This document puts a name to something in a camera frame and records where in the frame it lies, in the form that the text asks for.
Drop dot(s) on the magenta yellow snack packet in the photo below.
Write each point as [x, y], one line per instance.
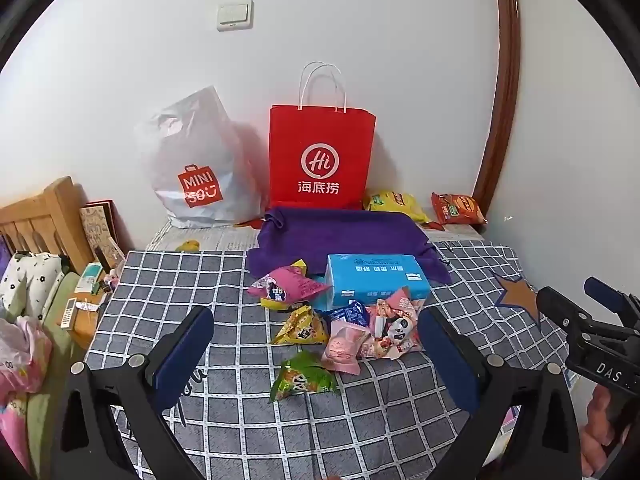
[290, 285]

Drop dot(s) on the white flower print pillow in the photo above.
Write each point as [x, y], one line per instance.
[25, 280]

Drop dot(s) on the pink plastic bag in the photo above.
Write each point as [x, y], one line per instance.
[25, 355]

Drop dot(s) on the panda print snack packet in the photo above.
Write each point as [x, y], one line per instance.
[402, 330]

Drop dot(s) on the cardboard boxes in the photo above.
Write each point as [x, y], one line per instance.
[50, 215]

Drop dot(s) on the white remote control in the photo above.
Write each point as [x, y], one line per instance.
[69, 312]

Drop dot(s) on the yellow triangular snack packet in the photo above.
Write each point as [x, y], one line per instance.
[300, 327]

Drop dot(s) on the purple towel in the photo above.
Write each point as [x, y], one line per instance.
[340, 235]

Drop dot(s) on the small blue snack packet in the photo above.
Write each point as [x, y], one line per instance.
[361, 314]
[342, 316]

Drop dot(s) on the purple cloth bag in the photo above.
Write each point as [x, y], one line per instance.
[4, 255]

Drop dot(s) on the person's right hand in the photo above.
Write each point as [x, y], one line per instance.
[595, 425]

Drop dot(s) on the teal white small box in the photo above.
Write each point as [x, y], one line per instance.
[89, 276]

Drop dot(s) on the grey checked blanket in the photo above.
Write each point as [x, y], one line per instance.
[175, 280]

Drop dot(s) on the wooden nightstand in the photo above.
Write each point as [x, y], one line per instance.
[87, 330]

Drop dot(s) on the blue tissue pack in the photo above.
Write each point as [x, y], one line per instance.
[375, 280]

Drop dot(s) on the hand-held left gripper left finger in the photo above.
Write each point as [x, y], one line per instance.
[182, 355]

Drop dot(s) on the yellow green small toy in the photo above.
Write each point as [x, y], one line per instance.
[190, 246]

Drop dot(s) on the red paper carrier bag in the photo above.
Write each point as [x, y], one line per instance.
[320, 130]

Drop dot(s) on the green cushion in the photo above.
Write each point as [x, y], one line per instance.
[55, 300]

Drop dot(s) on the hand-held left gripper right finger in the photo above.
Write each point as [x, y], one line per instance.
[450, 360]

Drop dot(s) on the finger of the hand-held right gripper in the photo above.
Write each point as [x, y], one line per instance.
[555, 305]
[602, 290]

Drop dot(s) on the white plastic shopping bag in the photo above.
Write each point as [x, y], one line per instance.
[200, 160]

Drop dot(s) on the white red snack packet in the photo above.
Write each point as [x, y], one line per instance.
[385, 349]

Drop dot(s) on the green snack packet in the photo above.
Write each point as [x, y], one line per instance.
[302, 377]

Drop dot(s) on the small red snack packet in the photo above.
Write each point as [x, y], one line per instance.
[380, 320]

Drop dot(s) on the pink pastry packet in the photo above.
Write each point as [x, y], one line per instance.
[345, 347]

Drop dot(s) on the white wall light switch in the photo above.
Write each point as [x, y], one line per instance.
[235, 16]

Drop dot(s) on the white printed sheet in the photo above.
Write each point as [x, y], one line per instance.
[220, 240]

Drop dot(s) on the orange chip bag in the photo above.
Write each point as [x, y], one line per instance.
[457, 209]

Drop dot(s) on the brown wooden door frame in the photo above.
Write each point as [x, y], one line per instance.
[507, 85]

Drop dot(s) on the pink triangular snack packet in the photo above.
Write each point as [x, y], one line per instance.
[402, 302]

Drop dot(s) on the yellow chip bag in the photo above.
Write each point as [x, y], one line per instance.
[395, 205]

